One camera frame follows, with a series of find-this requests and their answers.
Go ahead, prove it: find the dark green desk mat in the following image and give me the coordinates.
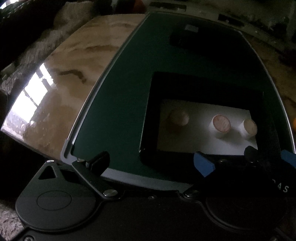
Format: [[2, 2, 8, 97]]
[[60, 11, 296, 193]]

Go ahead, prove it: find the orange round fruit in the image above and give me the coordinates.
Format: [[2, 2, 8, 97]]
[[292, 118, 296, 131]]

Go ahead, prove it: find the plain white paper cup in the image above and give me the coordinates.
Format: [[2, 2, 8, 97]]
[[238, 119, 257, 139]]

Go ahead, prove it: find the white label sticker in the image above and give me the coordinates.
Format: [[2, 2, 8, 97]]
[[185, 25, 199, 32]]

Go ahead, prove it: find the red-lidded white cup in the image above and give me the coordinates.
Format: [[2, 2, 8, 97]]
[[209, 114, 231, 136], [171, 109, 190, 126]]

